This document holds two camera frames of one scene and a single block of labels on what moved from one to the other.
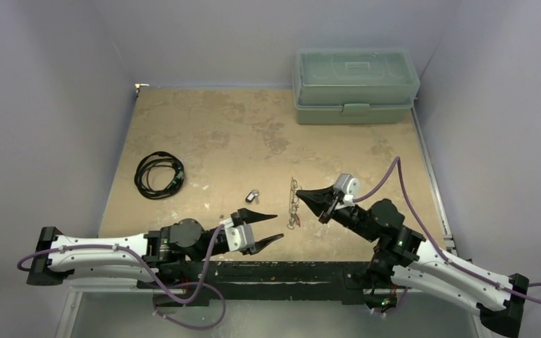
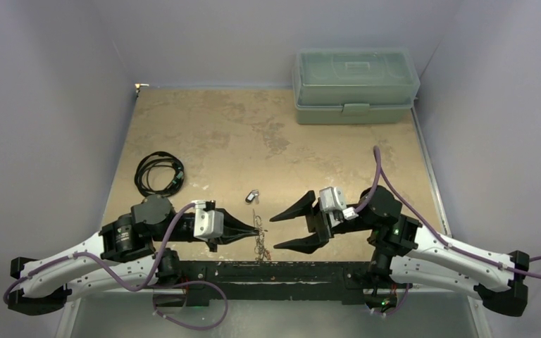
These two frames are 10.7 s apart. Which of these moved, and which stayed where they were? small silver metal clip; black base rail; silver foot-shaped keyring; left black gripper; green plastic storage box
Moved: left black gripper; silver foot-shaped keyring
Stayed: small silver metal clip; black base rail; green plastic storage box
